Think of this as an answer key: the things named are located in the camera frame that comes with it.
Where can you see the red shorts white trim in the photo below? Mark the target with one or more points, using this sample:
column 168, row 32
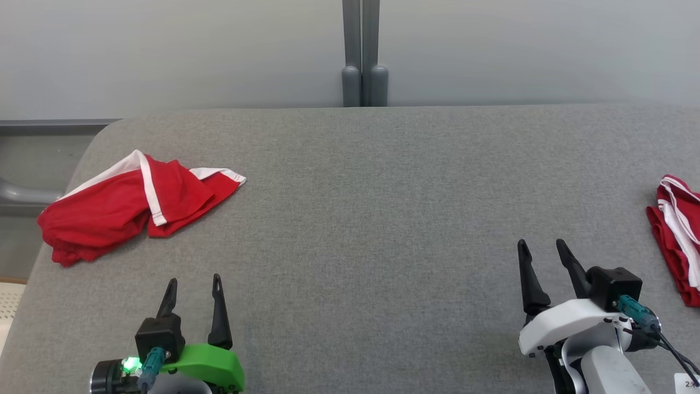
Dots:
column 109, row 213

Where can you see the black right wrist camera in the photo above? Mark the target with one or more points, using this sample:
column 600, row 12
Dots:
column 612, row 287

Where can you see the grey metal tube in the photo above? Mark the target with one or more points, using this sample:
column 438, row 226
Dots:
column 22, row 194

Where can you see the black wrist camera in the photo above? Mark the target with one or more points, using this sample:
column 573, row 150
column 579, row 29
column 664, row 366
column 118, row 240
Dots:
column 612, row 287
column 158, row 334

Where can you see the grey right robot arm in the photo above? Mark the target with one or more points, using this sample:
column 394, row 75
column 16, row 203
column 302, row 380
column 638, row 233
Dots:
column 607, row 372

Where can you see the red shirt white sleeves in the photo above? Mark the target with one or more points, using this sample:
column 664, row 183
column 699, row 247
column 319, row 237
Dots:
column 675, row 246

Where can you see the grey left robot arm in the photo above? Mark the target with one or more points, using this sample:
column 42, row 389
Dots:
column 112, row 377

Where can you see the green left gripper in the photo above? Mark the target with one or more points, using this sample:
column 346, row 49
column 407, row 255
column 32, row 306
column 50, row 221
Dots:
column 213, row 366

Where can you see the grey partition post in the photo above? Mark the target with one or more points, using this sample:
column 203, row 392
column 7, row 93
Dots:
column 374, row 54
column 351, row 54

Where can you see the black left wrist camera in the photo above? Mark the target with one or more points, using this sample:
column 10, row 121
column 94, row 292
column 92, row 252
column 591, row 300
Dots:
column 158, row 334

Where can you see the grey metal floor rail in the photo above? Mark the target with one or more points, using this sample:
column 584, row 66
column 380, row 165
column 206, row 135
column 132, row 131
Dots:
column 49, row 127

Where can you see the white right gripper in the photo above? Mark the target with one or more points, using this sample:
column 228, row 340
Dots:
column 569, row 323

